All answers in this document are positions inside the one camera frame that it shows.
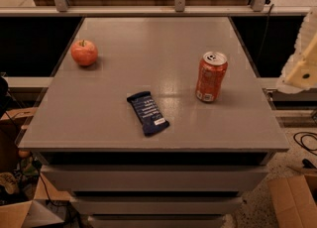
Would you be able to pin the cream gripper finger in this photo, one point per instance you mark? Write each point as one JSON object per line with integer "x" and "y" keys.
{"x": 304, "y": 71}

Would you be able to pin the orange soda can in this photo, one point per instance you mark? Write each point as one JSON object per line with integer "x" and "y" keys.
{"x": 211, "y": 71}

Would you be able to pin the red apple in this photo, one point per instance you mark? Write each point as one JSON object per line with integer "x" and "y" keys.
{"x": 84, "y": 52}

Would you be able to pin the cardboard box right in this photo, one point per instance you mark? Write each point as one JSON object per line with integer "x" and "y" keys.
{"x": 295, "y": 200}

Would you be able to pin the dark blue snack bar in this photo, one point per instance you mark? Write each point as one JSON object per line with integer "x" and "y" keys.
{"x": 148, "y": 113}

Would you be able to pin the grey drawer cabinet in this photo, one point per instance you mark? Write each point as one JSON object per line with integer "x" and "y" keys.
{"x": 91, "y": 143}

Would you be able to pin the cardboard box lower left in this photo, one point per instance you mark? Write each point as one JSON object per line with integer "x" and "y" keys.
{"x": 47, "y": 207}

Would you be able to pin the brown cardboard box left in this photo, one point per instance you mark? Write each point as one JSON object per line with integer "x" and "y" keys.
{"x": 13, "y": 123}

